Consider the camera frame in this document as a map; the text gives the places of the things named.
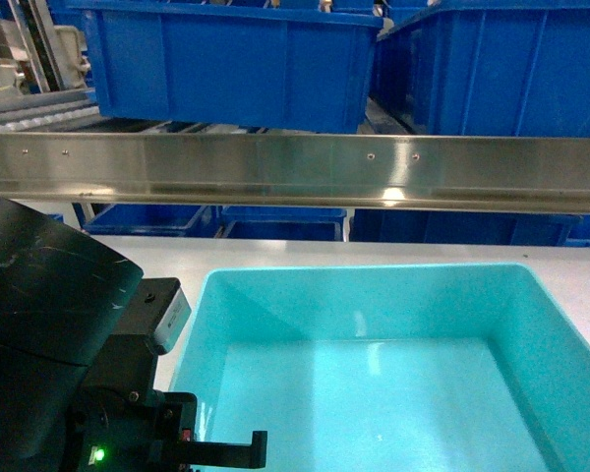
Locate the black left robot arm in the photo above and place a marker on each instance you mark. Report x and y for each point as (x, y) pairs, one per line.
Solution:
(81, 331)

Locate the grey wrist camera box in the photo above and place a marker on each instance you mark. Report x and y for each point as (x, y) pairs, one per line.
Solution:
(170, 323)

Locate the blue bin upper right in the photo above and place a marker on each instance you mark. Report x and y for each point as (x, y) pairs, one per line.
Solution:
(488, 68)

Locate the teal plastic bin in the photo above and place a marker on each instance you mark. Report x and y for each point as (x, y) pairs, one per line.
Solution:
(390, 368)

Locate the blue bin below rail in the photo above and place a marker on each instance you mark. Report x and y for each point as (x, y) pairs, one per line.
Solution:
(283, 223)

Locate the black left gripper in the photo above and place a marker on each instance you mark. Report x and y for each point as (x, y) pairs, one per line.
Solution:
(117, 413)

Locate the blue bin upper left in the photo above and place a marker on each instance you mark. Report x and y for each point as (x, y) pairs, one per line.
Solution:
(295, 69)

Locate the stainless steel shelf rail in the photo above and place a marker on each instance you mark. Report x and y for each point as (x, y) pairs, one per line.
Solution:
(534, 175)

